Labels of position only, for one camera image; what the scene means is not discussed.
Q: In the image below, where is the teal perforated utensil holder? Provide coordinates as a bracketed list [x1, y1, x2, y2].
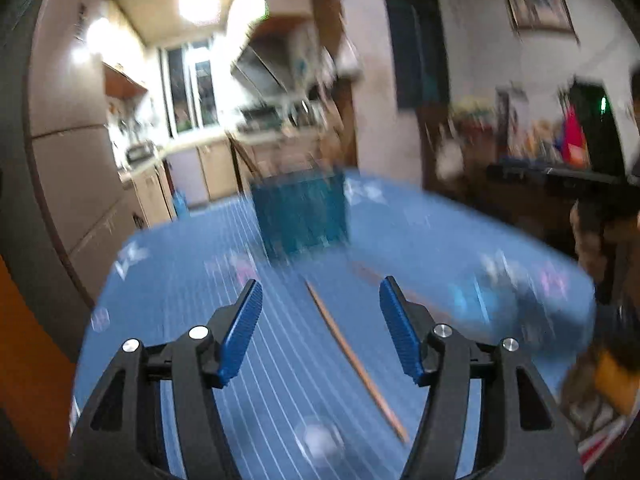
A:
[249, 169, 351, 262]

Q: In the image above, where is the person's right hand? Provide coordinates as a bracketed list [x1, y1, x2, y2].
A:
[569, 200, 617, 286]

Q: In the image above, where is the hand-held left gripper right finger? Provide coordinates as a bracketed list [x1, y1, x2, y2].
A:
[379, 275, 586, 480]

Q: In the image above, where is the reddish wooden chopstick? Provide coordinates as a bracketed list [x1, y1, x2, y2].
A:
[350, 260, 401, 292]

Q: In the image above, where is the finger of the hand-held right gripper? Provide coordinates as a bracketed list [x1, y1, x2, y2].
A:
[487, 162, 551, 184]

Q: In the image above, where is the pink thermos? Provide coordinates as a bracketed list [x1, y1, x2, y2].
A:
[564, 104, 589, 167]

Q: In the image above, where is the grey refrigerator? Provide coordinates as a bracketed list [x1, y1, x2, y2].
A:
[0, 0, 151, 361]

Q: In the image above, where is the kitchen window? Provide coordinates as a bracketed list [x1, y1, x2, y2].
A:
[159, 39, 222, 137]

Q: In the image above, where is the steel range hood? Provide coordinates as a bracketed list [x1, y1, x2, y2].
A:
[229, 34, 303, 103]

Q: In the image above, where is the orange wooden cabinet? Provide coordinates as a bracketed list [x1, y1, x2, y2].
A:
[0, 255, 77, 478]

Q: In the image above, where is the blue star-print tablecloth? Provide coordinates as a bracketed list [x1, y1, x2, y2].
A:
[74, 167, 598, 480]

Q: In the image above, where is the black product box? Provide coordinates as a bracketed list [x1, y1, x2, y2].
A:
[494, 87, 527, 157]

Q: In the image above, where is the framed wall picture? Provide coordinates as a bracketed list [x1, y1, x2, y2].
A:
[501, 0, 579, 37]

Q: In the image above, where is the dark curtained window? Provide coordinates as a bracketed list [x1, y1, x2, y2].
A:
[382, 0, 452, 112]

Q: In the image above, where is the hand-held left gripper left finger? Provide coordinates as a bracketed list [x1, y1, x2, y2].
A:
[60, 279, 264, 480]

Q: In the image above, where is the light wooden chopstick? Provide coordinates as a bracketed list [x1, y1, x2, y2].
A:
[304, 280, 412, 444]

